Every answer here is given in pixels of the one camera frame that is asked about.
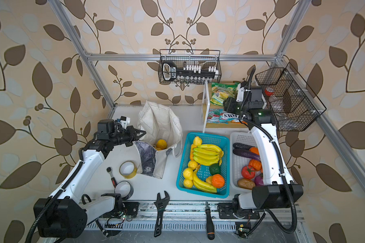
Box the orange fruit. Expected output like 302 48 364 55
211 174 226 188

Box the banana bunch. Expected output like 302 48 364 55
193 173 218 194
193 144 224 166

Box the green avocado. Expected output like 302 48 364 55
209 164 221 176

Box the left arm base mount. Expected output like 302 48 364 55
97 201 140 238

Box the black wire basket right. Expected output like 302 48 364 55
255 63 326 132

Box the small red handled ratchet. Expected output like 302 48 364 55
106 167 117 188

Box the black wire basket centre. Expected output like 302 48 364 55
158 48 222 85

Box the black socket wrench set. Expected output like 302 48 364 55
159 61 221 83

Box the purple onion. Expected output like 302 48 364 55
254 173 264 186

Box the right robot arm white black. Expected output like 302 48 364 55
223 68 303 234

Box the white plastic basket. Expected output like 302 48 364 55
229 132 283 192

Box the black adjustable wrench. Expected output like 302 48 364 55
154 191 170 238

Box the black tape roll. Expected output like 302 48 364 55
115 181 134 200

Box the black wire basket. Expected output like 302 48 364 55
255 63 326 132
158 48 222 85

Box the Fox's candy bag left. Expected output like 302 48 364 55
207 109 239 124

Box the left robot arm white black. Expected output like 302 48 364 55
25 116 146 243

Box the brown potato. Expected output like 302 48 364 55
237 178 256 190

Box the white canvas tote bag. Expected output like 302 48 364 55
134 101 183 179

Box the purple eggplant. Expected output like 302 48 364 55
233 148 261 162

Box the dark eggplant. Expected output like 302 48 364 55
233 143 253 150

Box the upper banana bunch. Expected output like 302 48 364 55
193 144 224 166

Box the yellow tape roll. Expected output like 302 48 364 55
119 161 137 179

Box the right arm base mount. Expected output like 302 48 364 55
216 201 261 239

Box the white wooden two-tier shelf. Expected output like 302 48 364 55
203 81 271 127

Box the teal plastic basket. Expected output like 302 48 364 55
176 132 231 199

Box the black orange screwdriver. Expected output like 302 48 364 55
205 201 215 241

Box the orange mango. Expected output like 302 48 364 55
190 144 197 161

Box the lower banana bunch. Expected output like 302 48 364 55
193 173 218 194

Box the small orange pumpkin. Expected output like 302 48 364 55
249 159 262 171

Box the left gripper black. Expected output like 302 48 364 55
108 126 146 147

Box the green snack bag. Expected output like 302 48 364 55
210 82 239 106

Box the orange carrot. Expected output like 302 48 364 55
249 147 260 155

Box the plastic bottle red cap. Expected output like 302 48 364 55
265 87 288 120

